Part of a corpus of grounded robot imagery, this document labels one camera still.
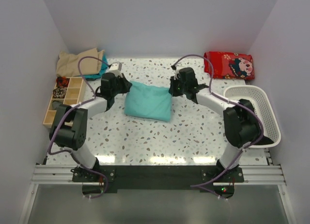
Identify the mint green t shirt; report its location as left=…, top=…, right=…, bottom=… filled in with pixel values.
left=124, top=81, right=172, bottom=122

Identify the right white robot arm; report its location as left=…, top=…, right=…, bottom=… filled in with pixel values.
left=169, top=66, right=264, bottom=182

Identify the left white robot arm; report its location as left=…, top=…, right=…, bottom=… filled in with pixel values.
left=47, top=72, right=132, bottom=181

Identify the teal folded t shirt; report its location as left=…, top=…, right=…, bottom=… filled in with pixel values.
left=85, top=50, right=108, bottom=81

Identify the beige folded t shirt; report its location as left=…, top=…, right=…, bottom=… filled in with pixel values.
left=56, top=48, right=105, bottom=77

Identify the wooden compartment tray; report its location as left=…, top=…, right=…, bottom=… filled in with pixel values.
left=43, top=77, right=86, bottom=128

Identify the red cartoon print cloth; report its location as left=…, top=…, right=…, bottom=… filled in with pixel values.
left=204, top=51, right=255, bottom=80

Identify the red black scrunchie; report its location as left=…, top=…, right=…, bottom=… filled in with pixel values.
left=56, top=77, right=70, bottom=88

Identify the patterned brown scrunchie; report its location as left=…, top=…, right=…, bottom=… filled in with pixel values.
left=53, top=88, right=67, bottom=99

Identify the grey scrunchie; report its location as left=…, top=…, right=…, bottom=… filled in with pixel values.
left=51, top=100, right=62, bottom=110

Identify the white plastic laundry basket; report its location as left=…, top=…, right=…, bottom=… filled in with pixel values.
left=223, top=85, right=281, bottom=149

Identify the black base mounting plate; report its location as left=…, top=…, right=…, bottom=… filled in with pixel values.
left=72, top=164, right=243, bottom=194

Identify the black t shirt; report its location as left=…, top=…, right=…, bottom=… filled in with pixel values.
left=251, top=101, right=279, bottom=149

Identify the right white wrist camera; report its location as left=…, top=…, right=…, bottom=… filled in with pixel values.
left=171, top=65, right=183, bottom=80

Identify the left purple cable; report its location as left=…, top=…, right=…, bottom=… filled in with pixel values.
left=47, top=56, right=114, bottom=199

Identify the aluminium frame rail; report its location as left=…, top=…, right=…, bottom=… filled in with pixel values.
left=31, top=164, right=286, bottom=185

